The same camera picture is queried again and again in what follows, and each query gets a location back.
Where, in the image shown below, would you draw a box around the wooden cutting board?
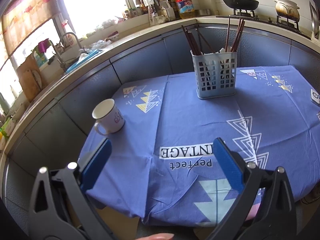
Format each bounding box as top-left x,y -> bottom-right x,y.
16,54 -> 48,102

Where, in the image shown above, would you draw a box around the white mug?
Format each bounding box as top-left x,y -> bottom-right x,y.
92,99 -> 125,136

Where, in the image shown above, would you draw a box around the patterned roller blind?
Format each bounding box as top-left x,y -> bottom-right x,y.
2,0 -> 60,56

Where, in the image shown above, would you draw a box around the white square charger device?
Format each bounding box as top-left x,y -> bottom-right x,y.
310,89 -> 320,105

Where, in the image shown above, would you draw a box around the steel pot lid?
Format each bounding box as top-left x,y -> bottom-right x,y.
309,2 -> 319,40

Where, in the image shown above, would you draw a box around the black wok with lid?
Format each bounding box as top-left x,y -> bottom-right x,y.
223,0 -> 259,10

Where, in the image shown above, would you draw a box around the grey lower kitchen cabinets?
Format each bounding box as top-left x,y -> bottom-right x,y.
3,28 -> 319,233

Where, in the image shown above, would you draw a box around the gas stove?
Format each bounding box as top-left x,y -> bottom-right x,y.
217,9 -> 311,40

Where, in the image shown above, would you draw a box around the cooking oil bottle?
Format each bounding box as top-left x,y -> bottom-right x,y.
175,0 -> 196,19

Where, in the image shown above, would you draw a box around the pale blue utensil basket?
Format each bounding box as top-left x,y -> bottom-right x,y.
191,52 -> 237,100

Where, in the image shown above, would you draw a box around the brown wooden chopstick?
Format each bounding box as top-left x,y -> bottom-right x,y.
184,27 -> 202,55
196,28 -> 215,53
187,31 -> 202,56
231,19 -> 246,53
181,25 -> 201,55
233,21 -> 246,53
231,18 -> 245,52
225,17 -> 231,52

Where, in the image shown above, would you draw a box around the white ceramic clay pot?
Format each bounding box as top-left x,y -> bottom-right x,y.
273,0 -> 300,22

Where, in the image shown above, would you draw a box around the chrome kitchen faucet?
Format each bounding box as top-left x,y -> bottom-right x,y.
49,31 -> 87,72

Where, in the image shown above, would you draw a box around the person's left hand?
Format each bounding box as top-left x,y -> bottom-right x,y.
136,233 -> 175,240

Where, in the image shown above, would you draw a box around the white plastic jug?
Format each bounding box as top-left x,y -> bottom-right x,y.
160,0 -> 176,21

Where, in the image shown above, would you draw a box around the blue patterned tablecloth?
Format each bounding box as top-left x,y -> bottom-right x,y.
87,66 -> 319,226

